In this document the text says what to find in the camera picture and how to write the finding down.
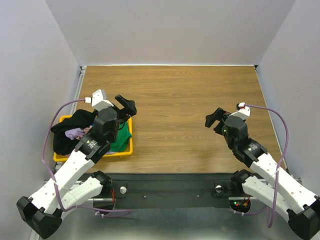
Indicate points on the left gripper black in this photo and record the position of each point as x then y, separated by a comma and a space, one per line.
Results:
131, 109

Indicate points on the yellow plastic tray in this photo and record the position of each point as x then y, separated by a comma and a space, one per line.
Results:
129, 149

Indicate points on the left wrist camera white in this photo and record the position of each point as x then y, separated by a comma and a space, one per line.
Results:
98, 100

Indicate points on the left side aluminium rail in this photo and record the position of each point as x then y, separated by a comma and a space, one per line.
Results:
78, 88

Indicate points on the green t shirt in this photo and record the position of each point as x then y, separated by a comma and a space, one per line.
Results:
122, 139

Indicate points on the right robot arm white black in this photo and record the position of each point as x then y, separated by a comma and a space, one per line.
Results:
272, 172

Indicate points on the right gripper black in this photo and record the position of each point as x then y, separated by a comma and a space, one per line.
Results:
217, 120

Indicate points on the black t shirt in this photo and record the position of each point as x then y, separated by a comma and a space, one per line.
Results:
63, 144

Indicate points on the lilac t shirt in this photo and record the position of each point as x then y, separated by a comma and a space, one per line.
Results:
72, 134

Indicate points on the aluminium frame rail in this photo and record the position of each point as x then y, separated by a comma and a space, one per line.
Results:
186, 190

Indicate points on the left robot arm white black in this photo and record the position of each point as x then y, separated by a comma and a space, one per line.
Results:
45, 210

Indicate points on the pink t shirt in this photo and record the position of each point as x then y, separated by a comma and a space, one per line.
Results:
86, 130

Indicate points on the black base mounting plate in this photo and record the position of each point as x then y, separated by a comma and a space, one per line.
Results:
169, 190

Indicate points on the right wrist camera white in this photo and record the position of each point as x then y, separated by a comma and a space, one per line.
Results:
242, 112

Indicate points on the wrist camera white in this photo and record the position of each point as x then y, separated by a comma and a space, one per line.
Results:
98, 100
242, 112

